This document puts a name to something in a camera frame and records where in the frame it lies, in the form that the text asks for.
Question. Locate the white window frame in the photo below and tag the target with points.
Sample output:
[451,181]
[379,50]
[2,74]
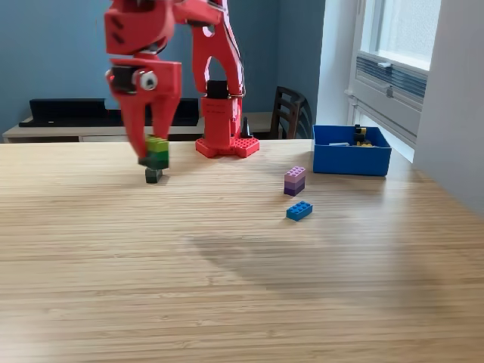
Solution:
[408,60]

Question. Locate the pale wooden sideboard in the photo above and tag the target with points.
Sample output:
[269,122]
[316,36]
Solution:
[56,132]

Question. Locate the white window latch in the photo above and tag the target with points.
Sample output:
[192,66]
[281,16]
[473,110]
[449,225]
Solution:
[385,64]

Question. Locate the blue plastic bin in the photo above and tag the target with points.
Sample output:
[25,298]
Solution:
[349,160]

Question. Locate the blue brick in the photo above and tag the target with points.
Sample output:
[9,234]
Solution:
[298,211]

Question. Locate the purple brick stack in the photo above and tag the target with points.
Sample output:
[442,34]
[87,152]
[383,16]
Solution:
[295,181]

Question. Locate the dark wooden chair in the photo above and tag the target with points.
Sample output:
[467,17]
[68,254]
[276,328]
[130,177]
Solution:
[287,109]

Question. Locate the dark grey brick stack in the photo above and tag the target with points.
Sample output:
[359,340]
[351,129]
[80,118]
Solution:
[153,175]

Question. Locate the yellow toy digger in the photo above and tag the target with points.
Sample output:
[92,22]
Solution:
[359,137]

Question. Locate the green brick stack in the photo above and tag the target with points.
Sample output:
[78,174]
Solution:
[157,153]

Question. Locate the black table clamp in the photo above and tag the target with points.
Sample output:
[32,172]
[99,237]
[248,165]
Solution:
[246,130]

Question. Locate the grey window vent grille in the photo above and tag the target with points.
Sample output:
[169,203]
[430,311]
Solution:
[404,79]

